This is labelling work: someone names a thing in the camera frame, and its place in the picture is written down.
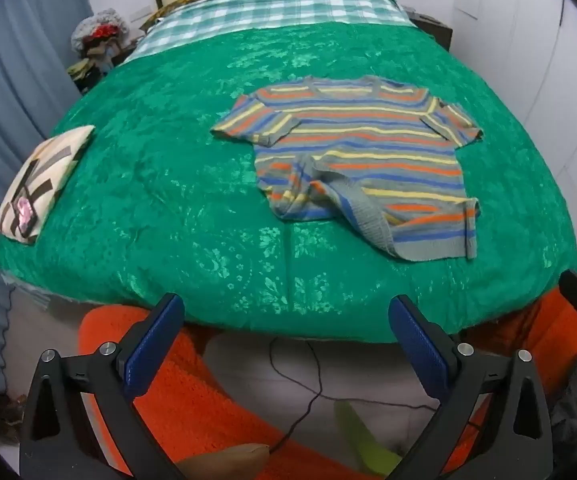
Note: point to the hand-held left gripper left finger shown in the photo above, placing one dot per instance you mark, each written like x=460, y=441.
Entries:
x=151, y=345

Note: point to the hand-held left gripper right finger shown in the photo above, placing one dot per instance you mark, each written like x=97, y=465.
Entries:
x=418, y=345

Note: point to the striped knitted sweater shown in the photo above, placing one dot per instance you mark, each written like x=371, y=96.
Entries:
x=363, y=160

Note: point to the pile of clothes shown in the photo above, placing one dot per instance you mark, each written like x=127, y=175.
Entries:
x=99, y=40

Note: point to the orange fuzzy blanket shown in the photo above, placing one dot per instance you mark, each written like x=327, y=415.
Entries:
x=218, y=410

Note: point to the yellow-green plastic object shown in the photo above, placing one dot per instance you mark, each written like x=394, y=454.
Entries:
x=363, y=440

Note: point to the tan rounded object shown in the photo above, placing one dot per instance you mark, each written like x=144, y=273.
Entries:
x=228, y=462

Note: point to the green floral bedspread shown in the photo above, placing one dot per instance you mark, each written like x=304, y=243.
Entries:
x=168, y=185

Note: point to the patterned cream cushion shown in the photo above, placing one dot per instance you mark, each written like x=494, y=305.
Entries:
x=38, y=185

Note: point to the white wardrobe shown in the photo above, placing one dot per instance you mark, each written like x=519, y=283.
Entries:
x=533, y=60

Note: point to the grey-blue curtain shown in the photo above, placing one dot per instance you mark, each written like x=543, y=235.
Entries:
x=13, y=85

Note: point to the dark wooden nightstand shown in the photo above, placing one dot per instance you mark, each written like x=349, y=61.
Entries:
x=433, y=27

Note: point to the green checkered bed sheet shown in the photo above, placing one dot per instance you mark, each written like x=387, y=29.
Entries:
x=278, y=12

